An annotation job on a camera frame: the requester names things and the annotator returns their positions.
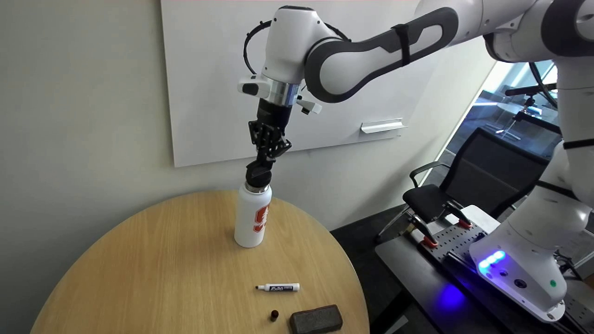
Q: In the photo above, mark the white eraser on whiteboard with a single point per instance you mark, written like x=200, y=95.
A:
x=371, y=128

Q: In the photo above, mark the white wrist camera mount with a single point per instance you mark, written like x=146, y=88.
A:
x=276, y=93

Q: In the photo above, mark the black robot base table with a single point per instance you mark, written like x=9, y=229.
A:
x=458, y=303

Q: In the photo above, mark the small dark marker cap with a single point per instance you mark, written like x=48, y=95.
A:
x=272, y=316

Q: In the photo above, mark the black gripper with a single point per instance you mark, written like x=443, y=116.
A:
x=267, y=130

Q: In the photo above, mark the white black marker pen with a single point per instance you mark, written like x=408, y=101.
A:
x=278, y=288

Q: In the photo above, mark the white water bottle red logo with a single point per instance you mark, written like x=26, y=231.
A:
x=250, y=219

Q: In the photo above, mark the round wooden table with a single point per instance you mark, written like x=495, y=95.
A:
x=174, y=270

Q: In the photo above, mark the black office chair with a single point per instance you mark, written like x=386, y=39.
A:
x=486, y=171

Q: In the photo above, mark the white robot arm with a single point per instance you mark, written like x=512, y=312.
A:
x=308, y=62

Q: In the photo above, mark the dark grey whiteboard eraser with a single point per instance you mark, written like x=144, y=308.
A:
x=323, y=320

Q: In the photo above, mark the white wall whiteboard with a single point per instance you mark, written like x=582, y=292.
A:
x=207, y=52

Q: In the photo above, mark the black bottle cap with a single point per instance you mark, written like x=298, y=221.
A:
x=258, y=175

